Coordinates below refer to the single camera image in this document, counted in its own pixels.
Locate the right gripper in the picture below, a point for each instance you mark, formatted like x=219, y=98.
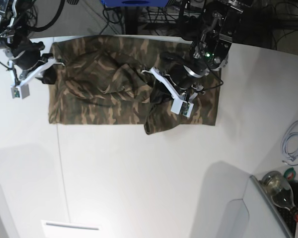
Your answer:
x=25, y=55

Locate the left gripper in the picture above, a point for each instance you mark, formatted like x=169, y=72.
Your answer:
x=183, y=73

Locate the camouflage t-shirt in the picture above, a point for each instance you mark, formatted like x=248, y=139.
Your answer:
x=105, y=80

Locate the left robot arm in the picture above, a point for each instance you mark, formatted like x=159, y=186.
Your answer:
x=211, y=35

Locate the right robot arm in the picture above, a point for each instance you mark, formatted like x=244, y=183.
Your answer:
x=15, y=16

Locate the blue bin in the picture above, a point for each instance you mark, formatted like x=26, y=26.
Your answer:
x=135, y=3

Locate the clear plastic bottle red cap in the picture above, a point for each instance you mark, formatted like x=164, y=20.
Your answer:
x=280, y=192

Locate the green tape roll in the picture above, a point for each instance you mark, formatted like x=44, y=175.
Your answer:
x=290, y=174

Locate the white paper label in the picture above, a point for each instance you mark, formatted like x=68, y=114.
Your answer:
x=70, y=230

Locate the black mesh tray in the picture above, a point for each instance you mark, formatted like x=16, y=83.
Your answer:
x=286, y=215

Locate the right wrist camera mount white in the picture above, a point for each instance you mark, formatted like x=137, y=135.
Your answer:
x=20, y=87

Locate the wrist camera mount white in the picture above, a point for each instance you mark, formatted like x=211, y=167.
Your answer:
x=182, y=103
x=20, y=87

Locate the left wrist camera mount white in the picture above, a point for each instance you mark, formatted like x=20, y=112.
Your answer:
x=182, y=103

